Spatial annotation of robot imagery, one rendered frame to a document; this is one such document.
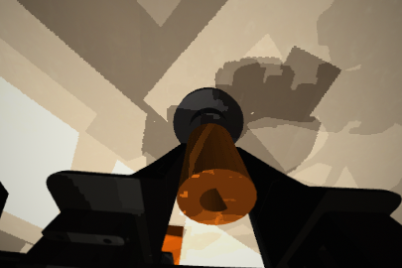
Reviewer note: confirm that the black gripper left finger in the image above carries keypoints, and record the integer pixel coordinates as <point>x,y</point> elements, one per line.
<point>149,194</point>

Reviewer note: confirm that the orange knob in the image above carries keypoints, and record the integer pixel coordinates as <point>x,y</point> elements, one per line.
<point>215,187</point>

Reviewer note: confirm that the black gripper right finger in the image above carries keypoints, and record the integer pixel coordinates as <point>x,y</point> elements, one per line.
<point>285,210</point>

